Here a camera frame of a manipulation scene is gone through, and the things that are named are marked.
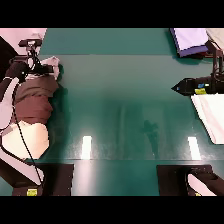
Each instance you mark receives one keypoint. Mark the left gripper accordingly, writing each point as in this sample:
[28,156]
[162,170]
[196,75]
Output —
[42,69]

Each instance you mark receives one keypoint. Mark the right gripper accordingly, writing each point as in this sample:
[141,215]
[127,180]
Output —
[199,86]

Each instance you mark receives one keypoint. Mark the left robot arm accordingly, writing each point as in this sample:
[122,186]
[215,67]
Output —
[16,70]

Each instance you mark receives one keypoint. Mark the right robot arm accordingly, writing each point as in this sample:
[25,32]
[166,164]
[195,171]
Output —
[218,85]

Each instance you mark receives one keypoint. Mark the small white garment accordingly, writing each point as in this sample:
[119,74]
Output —
[53,62]

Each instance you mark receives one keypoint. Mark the brown garment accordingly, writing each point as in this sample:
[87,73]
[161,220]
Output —
[40,88]

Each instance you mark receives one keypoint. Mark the pale pink garment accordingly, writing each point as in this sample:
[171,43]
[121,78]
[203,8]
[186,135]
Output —
[23,32]

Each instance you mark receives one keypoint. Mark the maroon garment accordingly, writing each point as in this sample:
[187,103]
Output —
[33,110]

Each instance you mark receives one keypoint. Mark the lavender garment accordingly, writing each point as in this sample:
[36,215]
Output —
[190,37]

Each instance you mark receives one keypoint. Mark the cream garment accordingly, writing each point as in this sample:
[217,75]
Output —
[30,140]

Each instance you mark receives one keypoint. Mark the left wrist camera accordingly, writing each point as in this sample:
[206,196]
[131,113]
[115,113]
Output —
[30,42]

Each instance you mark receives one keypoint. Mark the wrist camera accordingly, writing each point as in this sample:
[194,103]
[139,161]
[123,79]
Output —
[30,42]
[211,46]

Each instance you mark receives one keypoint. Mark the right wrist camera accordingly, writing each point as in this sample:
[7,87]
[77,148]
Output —
[211,46]

